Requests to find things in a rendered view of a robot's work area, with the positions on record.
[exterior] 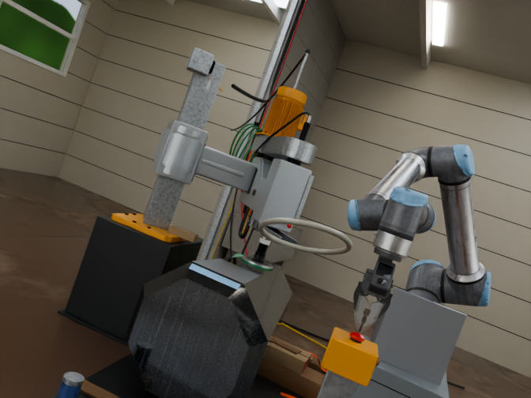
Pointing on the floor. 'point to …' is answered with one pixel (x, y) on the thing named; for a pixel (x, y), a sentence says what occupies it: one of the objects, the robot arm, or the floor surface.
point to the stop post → (347, 365)
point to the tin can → (70, 385)
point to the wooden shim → (96, 391)
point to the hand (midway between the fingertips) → (360, 327)
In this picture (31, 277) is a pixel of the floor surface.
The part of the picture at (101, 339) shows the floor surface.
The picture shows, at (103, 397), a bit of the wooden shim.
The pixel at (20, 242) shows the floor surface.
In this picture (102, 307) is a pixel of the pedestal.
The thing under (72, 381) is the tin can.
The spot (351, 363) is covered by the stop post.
